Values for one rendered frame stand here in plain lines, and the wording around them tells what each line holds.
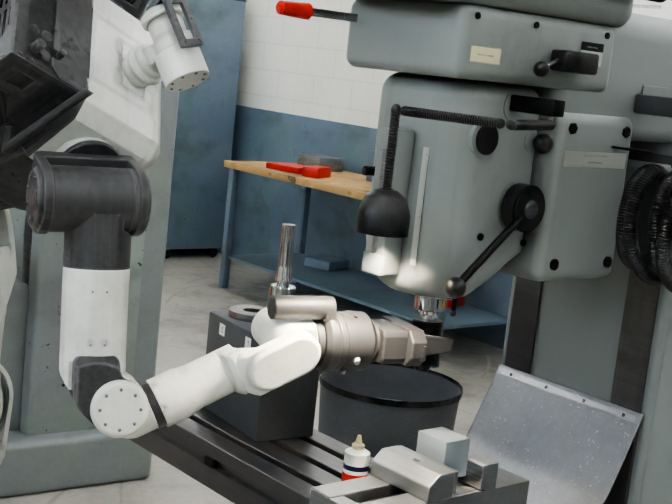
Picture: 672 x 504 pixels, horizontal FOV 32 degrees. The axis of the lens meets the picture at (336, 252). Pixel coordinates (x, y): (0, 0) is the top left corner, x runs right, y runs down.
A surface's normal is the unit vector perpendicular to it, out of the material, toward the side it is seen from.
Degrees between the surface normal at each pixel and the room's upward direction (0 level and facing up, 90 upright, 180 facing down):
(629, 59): 90
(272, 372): 98
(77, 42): 57
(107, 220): 82
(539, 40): 90
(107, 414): 84
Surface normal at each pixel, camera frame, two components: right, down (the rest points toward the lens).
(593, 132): 0.64, 0.19
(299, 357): 0.40, 0.32
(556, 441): -0.63, -0.43
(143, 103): 0.77, -0.39
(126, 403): 0.32, 0.08
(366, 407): -0.31, 0.18
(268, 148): -0.76, 0.02
